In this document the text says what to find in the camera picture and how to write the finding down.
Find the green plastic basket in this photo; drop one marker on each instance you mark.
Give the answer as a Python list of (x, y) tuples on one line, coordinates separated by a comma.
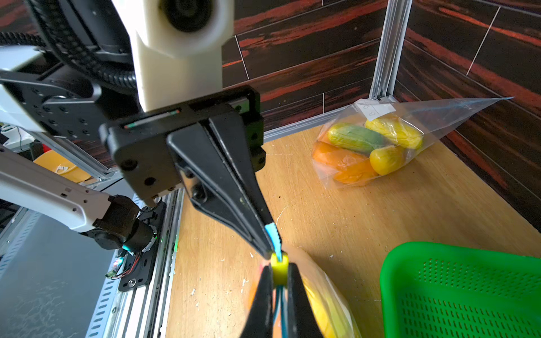
[(437, 290)]

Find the clear zip bag blue zipper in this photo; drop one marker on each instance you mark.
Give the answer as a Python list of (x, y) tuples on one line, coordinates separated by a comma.
[(390, 134)]

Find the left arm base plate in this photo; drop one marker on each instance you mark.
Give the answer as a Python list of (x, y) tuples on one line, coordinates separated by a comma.
[(139, 253)]

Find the aluminium front rail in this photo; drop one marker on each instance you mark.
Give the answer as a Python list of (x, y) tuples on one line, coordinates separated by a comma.
[(137, 305)]

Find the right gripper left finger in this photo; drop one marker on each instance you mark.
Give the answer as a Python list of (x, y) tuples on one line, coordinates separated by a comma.
[(259, 322)]

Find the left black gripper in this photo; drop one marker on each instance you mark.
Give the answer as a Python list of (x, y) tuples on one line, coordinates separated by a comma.
[(219, 139)]

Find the large orange mango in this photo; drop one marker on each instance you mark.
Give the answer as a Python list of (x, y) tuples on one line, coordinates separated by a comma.
[(335, 157)]

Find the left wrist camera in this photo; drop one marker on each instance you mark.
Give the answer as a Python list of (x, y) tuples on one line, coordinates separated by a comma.
[(176, 48)]

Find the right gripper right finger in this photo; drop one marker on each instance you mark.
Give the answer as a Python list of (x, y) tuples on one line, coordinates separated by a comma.
[(301, 321)]

